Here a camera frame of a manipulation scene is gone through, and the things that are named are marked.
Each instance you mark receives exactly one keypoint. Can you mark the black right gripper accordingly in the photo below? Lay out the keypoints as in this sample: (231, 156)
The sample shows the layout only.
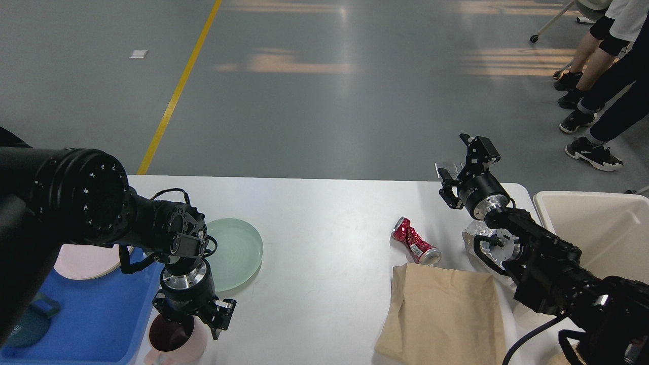
(478, 191)

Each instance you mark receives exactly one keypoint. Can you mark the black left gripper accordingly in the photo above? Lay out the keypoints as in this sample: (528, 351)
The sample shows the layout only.
(193, 294)

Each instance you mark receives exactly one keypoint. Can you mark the pink mug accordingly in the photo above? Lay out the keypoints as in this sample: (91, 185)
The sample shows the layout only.
(175, 342)

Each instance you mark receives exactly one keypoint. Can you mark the dark teal mug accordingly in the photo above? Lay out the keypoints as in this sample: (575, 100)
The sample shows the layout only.
(34, 323)

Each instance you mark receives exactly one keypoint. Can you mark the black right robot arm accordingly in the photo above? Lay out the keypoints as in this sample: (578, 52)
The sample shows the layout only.
(610, 313)

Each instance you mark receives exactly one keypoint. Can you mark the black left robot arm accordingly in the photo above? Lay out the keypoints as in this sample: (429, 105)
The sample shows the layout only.
(82, 197)

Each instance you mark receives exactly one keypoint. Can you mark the green plate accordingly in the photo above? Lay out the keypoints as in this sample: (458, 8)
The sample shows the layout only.
(239, 253)

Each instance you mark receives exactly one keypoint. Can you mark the blue plastic tray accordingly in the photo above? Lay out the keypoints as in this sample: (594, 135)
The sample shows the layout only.
(101, 321)

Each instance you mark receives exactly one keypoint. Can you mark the crumpled clear plastic wrapper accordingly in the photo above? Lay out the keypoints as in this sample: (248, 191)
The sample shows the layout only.
(490, 248)

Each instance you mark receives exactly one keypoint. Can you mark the crushed red soda can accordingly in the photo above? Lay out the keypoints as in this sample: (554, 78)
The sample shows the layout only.
(422, 252)

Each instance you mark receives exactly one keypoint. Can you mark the pink plate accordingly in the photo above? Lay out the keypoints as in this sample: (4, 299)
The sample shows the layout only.
(86, 262)

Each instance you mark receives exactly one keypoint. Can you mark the brown paper bag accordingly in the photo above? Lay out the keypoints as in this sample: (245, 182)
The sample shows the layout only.
(442, 316)

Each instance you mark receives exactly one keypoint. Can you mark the beige plastic bin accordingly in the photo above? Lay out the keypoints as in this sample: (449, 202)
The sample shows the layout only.
(611, 229)

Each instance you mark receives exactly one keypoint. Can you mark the person in dark jeans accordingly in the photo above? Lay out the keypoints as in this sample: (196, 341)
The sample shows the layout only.
(615, 103)

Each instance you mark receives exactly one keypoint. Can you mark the person in white shirt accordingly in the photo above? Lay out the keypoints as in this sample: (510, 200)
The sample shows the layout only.
(620, 26)

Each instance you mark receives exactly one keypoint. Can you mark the white chair frame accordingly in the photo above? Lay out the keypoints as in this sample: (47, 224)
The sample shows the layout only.
(589, 13)

